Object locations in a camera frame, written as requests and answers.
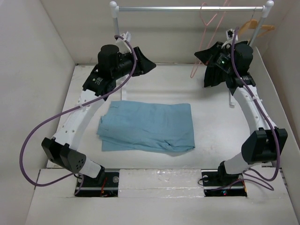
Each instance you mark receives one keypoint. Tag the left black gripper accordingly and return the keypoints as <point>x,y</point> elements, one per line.
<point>142,64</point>

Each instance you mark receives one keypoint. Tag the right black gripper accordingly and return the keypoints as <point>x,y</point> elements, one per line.
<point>224,48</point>

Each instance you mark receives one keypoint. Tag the pink wire hanger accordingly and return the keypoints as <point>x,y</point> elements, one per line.
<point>206,24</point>

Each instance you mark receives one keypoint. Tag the light blue trousers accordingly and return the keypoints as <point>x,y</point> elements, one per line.
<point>131,125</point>

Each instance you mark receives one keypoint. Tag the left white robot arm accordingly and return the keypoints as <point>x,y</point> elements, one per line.
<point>61,149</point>

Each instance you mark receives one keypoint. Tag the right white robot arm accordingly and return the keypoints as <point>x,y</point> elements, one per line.
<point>266,140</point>

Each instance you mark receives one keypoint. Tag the wooden hanger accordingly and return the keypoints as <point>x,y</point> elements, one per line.
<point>252,24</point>

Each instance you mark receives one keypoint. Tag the black garment on hanger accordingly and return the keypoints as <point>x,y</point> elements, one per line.
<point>230,79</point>

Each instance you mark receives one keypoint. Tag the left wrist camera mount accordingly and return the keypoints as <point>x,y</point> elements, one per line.
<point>122,45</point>

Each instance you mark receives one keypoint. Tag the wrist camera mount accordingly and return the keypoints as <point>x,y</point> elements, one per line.
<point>122,45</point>
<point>230,34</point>

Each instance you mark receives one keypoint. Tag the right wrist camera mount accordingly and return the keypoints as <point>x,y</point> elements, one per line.
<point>230,34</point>

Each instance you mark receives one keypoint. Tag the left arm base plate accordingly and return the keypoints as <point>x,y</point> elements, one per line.
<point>89,187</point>

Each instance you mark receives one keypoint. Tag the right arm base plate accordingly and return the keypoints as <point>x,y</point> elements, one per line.
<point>214,185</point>

